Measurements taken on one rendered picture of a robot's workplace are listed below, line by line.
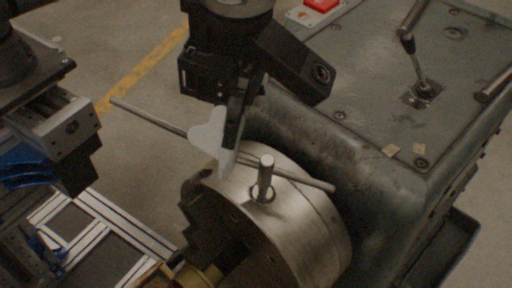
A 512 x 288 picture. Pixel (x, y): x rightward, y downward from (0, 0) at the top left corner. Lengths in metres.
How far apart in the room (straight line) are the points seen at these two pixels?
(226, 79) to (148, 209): 1.75
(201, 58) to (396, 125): 0.41
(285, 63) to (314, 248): 0.34
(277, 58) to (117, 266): 1.48
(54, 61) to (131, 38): 2.11
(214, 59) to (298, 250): 0.33
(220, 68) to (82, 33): 2.93
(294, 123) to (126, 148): 1.77
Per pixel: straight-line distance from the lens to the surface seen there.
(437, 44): 0.96
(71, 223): 1.97
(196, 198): 0.71
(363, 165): 0.70
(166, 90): 2.71
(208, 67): 0.44
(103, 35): 3.28
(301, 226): 0.66
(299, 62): 0.44
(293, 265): 0.66
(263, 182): 0.62
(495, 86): 0.87
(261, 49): 0.42
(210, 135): 0.49
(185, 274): 0.74
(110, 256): 1.84
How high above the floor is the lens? 1.78
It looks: 50 degrees down
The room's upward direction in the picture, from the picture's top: straight up
